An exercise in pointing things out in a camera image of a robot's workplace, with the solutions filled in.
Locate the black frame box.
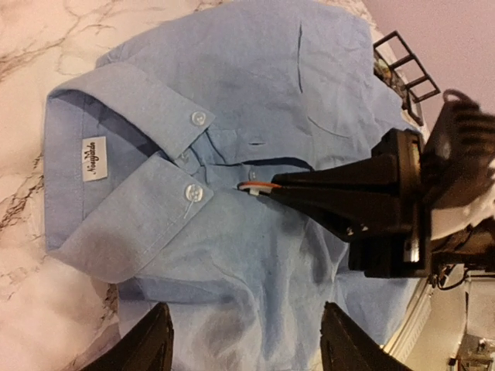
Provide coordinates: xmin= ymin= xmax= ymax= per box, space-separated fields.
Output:
xmin=373 ymin=32 xmax=408 ymax=73
xmin=395 ymin=60 xmax=430 ymax=97
xmin=405 ymin=73 xmax=441 ymax=126

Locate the black frame box right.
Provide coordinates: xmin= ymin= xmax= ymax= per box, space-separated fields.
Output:
xmin=405 ymin=73 xmax=441 ymax=126

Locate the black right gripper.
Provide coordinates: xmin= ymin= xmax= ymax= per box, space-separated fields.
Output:
xmin=269 ymin=129 xmax=429 ymax=278

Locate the black frame box middle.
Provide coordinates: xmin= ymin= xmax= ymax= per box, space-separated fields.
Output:
xmin=395 ymin=60 xmax=430 ymax=97

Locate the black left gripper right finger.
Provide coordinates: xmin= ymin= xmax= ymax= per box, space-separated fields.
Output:
xmin=322 ymin=302 xmax=409 ymax=371

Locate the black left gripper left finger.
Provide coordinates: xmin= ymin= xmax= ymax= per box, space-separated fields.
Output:
xmin=82 ymin=303 xmax=172 ymax=371

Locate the black frame box left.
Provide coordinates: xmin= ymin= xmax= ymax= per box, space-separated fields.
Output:
xmin=373 ymin=32 xmax=408 ymax=73

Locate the aluminium front rail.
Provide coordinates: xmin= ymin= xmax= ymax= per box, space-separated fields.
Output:
xmin=382 ymin=278 xmax=433 ymax=362

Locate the round brooch orange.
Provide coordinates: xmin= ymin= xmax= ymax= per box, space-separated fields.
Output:
xmin=237 ymin=181 xmax=282 ymax=196

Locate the blue shirt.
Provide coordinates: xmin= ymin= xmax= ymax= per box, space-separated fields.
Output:
xmin=44 ymin=1 xmax=416 ymax=370

